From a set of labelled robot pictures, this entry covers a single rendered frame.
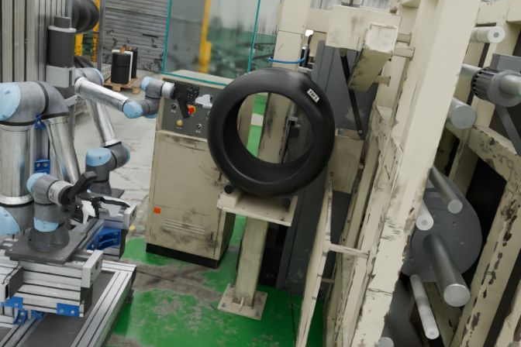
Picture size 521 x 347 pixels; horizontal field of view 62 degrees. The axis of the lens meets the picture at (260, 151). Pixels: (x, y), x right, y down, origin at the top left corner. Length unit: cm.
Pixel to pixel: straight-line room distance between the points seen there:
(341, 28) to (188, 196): 171
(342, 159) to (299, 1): 82
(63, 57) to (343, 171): 141
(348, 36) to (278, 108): 80
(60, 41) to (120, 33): 996
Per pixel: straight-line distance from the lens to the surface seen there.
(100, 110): 235
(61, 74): 193
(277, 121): 231
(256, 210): 213
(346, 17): 163
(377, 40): 153
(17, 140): 164
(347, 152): 225
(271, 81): 189
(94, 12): 633
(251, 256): 262
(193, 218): 297
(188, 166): 285
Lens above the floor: 168
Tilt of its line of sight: 17 degrees down
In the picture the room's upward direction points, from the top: 10 degrees clockwise
